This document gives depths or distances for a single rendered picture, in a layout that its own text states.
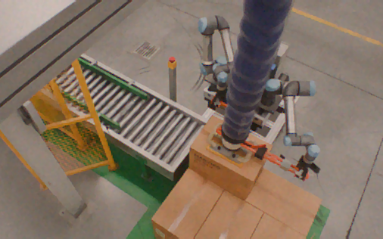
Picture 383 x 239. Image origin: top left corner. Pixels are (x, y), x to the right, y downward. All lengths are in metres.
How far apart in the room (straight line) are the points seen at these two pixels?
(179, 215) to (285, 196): 0.99
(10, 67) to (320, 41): 5.21
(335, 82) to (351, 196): 1.69
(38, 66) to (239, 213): 2.63
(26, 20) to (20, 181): 3.60
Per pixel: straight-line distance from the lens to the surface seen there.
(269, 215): 3.06
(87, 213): 3.66
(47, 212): 3.82
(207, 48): 2.85
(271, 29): 1.74
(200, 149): 2.78
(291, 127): 2.43
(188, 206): 2.99
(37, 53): 0.54
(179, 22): 5.41
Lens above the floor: 3.35
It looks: 55 degrees down
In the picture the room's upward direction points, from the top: 2 degrees clockwise
